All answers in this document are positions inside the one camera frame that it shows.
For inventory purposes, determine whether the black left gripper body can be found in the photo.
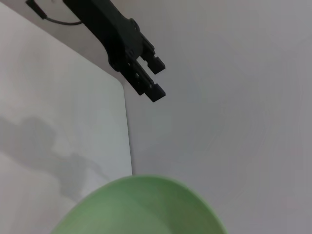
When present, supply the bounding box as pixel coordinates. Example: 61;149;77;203
62;0;155;97

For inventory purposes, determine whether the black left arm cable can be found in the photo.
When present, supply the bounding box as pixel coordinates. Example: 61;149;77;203
25;0;84;25

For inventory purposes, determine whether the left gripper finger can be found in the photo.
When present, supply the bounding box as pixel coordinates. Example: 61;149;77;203
132;60;167;103
139;52;166;75

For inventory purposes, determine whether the green round plate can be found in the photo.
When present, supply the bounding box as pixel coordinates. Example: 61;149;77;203
48;174;229;234

